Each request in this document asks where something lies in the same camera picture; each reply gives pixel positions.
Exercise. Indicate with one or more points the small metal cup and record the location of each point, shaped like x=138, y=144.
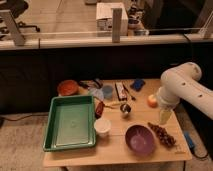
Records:
x=125, y=110

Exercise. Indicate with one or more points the purple bowl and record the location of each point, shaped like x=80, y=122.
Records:
x=140, y=140

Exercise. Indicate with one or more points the red yellow apple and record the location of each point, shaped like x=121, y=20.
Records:
x=151, y=101

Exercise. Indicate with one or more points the white paper cup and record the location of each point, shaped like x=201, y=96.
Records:
x=102, y=127

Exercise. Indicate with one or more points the light blue plastic cup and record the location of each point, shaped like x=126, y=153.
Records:
x=107, y=91

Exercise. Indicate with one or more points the dark red small object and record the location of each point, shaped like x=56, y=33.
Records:
x=99, y=110

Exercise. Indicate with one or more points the dark rectangular bar box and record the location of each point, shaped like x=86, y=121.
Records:
x=120, y=91

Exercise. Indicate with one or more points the black pen tool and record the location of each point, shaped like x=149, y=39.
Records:
x=132, y=97

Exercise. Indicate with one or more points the green plastic tray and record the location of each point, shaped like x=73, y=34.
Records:
x=70, y=123

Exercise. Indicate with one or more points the bunch of dark grapes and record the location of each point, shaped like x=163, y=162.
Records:
x=165, y=139

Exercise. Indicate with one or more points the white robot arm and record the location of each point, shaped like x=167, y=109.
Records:
x=182, y=82

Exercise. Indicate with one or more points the clear plastic bag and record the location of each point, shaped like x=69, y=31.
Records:
x=97, y=93

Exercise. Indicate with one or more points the white cardboard box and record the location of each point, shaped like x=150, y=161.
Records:
x=104, y=14

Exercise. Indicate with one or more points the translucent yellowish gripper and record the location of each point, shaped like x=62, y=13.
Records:
x=164, y=116

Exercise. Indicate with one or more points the blue sponge block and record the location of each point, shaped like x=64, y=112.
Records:
x=137, y=84

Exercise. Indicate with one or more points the red-brown bowl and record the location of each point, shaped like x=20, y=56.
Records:
x=67, y=88

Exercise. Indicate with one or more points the blue object on floor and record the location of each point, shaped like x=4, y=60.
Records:
x=189, y=141

